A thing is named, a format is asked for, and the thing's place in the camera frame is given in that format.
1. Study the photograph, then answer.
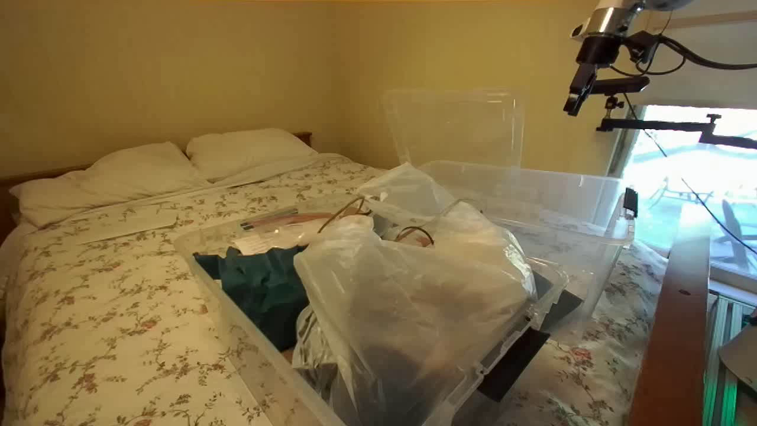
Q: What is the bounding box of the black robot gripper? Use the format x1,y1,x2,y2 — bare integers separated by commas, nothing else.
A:
564,31,633,115

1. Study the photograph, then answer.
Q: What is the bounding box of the clear plastic storage bin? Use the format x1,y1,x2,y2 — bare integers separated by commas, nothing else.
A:
175,205,572,426
358,159,641,343

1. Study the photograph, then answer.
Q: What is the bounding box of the black bin latch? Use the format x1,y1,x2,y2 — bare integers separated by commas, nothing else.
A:
539,286,587,331
477,325,553,405
622,188,641,222

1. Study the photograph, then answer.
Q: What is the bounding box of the window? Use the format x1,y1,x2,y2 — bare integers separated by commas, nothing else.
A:
622,105,757,279

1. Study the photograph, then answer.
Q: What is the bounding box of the white plastic bag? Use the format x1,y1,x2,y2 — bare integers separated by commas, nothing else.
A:
290,162,539,426

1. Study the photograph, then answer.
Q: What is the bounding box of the wooden footboard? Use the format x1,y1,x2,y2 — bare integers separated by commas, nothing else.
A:
626,209,712,426

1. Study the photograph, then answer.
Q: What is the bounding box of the gray round object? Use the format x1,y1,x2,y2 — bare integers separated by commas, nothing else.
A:
717,325,757,395

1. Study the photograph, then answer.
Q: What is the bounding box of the white pillow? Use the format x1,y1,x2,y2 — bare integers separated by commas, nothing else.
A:
185,125,321,188
7,139,214,233

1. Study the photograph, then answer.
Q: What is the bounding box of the teal cloth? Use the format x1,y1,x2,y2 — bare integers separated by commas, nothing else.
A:
195,243,313,355

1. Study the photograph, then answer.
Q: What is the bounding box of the floral bedspread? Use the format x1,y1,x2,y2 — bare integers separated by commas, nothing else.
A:
0,151,672,426

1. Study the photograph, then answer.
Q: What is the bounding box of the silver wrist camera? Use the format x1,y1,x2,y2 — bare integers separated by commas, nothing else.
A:
572,0,643,42

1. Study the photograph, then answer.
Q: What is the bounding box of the brown rope handle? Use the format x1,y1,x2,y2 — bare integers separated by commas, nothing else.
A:
315,194,374,237

